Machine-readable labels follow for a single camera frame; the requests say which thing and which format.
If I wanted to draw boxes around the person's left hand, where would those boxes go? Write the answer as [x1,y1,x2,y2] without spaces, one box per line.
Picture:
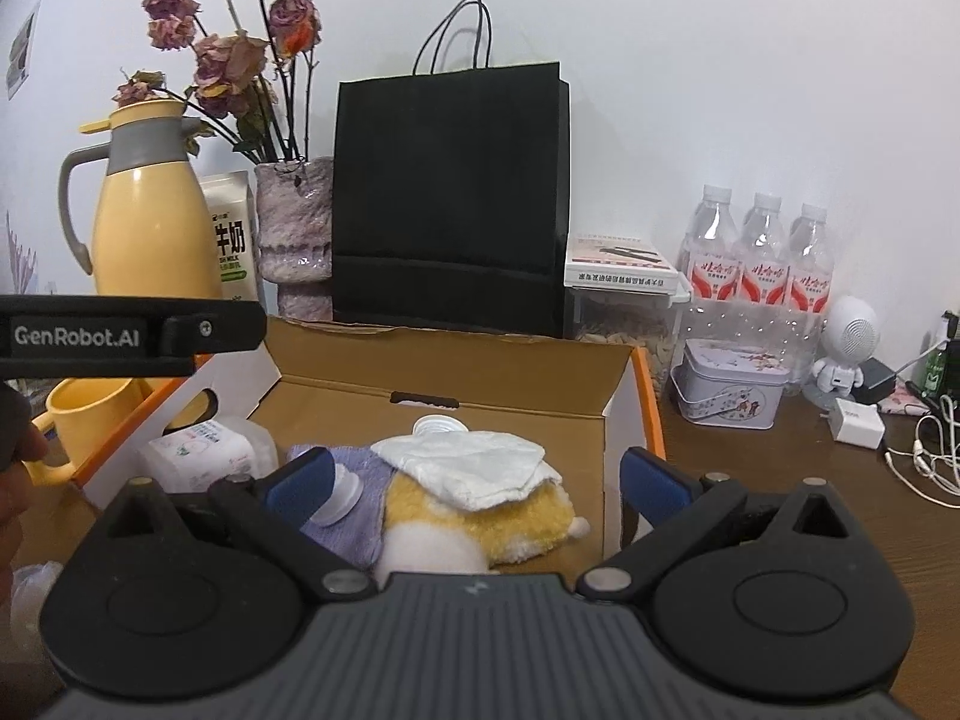
[0,424,47,586]

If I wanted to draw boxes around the white yellow plush toy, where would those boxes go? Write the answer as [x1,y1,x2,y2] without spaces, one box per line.
[373,472,592,577]

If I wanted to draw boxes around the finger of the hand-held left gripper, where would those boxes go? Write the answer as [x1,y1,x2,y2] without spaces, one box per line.
[165,300,268,357]

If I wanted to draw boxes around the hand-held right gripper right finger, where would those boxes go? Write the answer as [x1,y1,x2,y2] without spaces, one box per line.
[574,446,875,605]

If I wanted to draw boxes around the orange cardboard box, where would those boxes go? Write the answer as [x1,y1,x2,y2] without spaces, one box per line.
[71,315,668,563]

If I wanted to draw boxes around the wall poster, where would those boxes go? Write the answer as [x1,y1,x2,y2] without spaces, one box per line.
[6,0,42,102]

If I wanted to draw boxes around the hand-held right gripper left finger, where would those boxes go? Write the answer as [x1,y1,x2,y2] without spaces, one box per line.
[90,448,380,605]

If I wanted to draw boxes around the dried pink flowers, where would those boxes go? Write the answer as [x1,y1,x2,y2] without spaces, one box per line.
[112,0,323,164]

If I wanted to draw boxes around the black charger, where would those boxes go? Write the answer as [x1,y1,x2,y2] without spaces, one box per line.
[859,356,897,406]

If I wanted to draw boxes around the purple knitted cloth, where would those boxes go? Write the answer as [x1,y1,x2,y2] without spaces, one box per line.
[285,444,398,569]

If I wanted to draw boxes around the green bottle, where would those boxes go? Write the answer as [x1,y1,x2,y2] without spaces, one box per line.
[922,307,960,398]

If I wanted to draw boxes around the yellow thermos jug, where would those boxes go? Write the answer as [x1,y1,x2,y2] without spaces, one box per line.
[60,99,226,299]

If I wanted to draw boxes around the white bottle cap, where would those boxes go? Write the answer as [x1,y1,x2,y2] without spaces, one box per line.
[307,465,365,530]

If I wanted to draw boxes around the printed tin box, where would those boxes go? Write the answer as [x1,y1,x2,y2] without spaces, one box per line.
[670,339,792,430]

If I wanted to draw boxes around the white tissue packet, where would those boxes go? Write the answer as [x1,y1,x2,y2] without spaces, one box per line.
[142,414,282,496]

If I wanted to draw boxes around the clear plastic container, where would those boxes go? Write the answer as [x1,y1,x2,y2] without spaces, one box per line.
[574,289,680,395]

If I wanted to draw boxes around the purple flower wall decal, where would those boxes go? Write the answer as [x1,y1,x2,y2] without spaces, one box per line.
[0,210,38,293]

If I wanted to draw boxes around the white robot toy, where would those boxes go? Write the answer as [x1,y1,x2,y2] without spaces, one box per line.
[812,295,886,396]

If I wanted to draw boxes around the white cables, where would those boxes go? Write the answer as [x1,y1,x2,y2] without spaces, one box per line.
[881,390,960,511]

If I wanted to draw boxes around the white charger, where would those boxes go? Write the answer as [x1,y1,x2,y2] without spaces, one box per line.
[829,399,887,451]

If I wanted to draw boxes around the pink cloth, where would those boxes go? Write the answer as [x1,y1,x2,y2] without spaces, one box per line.
[881,382,938,417]

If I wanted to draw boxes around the white face mask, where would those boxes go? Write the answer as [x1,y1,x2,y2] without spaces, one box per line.
[371,429,562,512]

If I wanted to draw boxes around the milk carton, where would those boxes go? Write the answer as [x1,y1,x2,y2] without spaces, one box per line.
[196,171,260,301]

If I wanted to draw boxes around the purple white vase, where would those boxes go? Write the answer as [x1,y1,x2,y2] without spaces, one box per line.
[253,156,335,320]

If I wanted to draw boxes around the yellow mug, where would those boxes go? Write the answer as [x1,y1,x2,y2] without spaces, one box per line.
[22,377,155,488]

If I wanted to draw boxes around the white flat box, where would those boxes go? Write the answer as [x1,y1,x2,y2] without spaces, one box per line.
[564,234,692,308]

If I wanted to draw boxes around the black paper bag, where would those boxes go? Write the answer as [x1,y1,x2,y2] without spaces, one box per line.
[331,0,571,338]

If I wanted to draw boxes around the clear water bottle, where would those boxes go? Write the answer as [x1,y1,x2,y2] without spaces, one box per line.
[786,202,836,391]
[677,184,743,350]
[739,193,790,361]

